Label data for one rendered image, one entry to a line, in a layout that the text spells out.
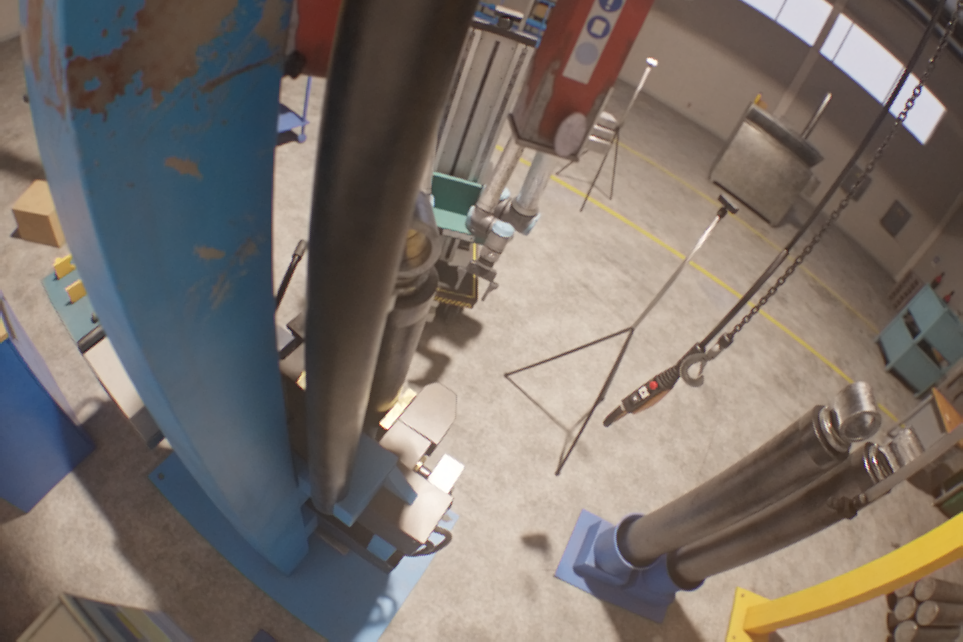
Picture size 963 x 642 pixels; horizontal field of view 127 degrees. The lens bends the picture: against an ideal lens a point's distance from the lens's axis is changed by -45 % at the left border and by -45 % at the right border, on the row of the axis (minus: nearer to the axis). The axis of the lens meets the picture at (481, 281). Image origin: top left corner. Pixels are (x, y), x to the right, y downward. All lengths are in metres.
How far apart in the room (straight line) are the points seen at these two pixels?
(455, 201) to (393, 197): 2.14
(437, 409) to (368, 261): 0.98
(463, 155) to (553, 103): 1.74
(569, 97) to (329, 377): 0.51
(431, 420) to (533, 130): 0.87
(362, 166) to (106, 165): 0.16
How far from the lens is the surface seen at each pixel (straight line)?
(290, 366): 1.31
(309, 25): 0.65
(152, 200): 0.31
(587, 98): 0.68
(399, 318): 0.87
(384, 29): 0.26
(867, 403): 1.44
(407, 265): 0.85
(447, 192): 2.41
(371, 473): 0.98
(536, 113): 0.68
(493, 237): 1.87
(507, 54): 2.20
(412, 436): 1.23
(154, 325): 0.38
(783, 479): 1.55
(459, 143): 2.36
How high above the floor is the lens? 2.10
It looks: 41 degrees down
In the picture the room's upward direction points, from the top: 24 degrees clockwise
